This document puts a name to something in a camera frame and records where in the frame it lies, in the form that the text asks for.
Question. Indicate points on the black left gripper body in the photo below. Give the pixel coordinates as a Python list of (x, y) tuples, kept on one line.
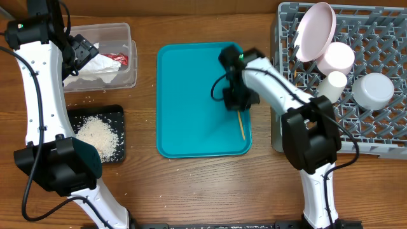
[(79, 54)]

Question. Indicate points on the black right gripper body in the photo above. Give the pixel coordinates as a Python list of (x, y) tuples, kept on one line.
[(238, 95)]

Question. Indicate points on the white napkin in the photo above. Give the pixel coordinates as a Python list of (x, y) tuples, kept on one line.
[(100, 67)]

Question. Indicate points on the wooden chopstick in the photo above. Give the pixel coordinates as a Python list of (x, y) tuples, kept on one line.
[(241, 125)]

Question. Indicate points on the red snack wrapper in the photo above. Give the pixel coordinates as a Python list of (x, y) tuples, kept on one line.
[(118, 59)]

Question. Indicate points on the cream cup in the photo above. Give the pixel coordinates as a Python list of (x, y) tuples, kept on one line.
[(332, 86)]

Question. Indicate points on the large white plate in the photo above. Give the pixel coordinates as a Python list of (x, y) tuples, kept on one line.
[(315, 32)]

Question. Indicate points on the small pink bowl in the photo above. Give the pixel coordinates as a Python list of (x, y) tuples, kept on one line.
[(337, 57)]

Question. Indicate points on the grey bowl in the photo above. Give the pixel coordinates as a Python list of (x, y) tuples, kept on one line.
[(373, 91)]

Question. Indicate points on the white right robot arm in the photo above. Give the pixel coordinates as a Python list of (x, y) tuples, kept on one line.
[(310, 133)]

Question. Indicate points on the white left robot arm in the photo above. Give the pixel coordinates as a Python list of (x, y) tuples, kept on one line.
[(53, 157)]

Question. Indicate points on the clear plastic waste bin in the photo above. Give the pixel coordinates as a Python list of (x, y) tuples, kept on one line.
[(108, 38)]

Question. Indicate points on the teal serving tray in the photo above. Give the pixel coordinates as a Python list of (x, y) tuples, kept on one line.
[(190, 120)]

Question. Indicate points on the black tray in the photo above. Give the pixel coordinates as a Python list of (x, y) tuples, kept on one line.
[(111, 114)]

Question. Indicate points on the pile of white rice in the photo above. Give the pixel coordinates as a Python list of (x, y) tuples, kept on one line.
[(102, 136)]

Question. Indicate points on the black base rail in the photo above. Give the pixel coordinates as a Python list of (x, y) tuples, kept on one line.
[(275, 225)]

